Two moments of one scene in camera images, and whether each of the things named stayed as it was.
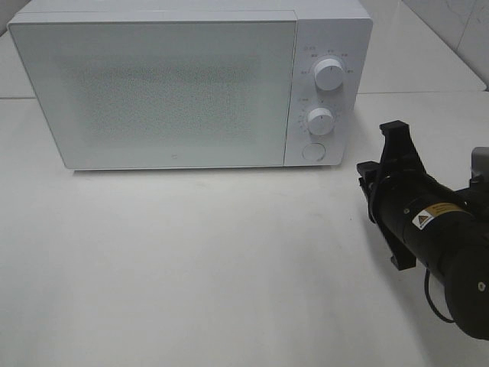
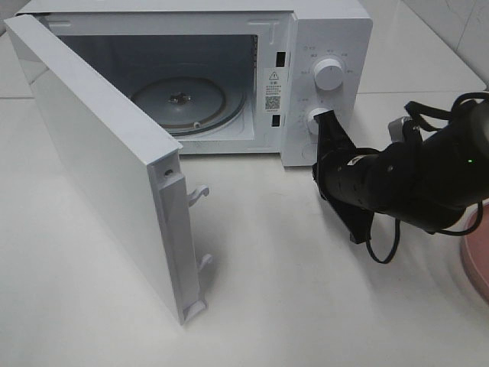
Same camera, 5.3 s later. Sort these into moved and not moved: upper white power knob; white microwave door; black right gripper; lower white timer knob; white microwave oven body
Moved: white microwave door; black right gripper
Not moved: lower white timer knob; upper white power knob; white microwave oven body
